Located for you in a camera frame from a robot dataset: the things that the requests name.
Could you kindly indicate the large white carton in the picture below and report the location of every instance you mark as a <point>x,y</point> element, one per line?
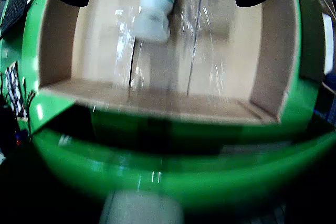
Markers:
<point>328,45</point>

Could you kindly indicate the beige packing tape roll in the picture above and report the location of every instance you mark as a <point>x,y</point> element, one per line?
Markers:
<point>141,208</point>

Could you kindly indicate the black laptop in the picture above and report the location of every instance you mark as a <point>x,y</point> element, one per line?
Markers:
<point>15,9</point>

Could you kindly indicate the large flat cardboard tray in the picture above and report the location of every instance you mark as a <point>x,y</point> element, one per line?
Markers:
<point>99,51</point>

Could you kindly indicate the white bottle teal label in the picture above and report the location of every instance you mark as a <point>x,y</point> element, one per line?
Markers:
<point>157,3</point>

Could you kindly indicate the green metal cabinet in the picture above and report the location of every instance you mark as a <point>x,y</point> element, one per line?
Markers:
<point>183,182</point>

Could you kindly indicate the black white printed sheet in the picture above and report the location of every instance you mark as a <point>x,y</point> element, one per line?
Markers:
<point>16,90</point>

